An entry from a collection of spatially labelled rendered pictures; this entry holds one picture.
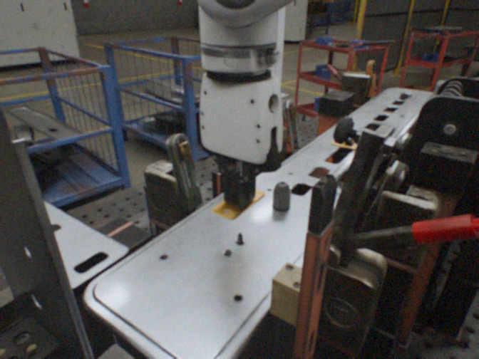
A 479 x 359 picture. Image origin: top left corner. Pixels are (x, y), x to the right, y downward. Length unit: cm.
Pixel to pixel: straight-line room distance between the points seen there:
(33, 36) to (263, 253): 817
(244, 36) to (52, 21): 829
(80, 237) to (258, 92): 36
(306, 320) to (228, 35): 29
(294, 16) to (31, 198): 1124
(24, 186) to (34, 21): 830
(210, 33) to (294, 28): 1102
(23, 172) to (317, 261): 22
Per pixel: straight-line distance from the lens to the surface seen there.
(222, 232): 54
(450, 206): 62
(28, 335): 36
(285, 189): 58
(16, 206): 25
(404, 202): 55
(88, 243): 57
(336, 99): 120
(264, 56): 38
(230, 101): 40
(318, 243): 29
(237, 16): 30
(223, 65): 38
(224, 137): 42
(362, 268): 43
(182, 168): 60
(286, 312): 40
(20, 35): 844
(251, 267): 48
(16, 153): 22
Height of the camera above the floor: 133
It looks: 29 degrees down
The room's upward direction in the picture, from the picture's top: straight up
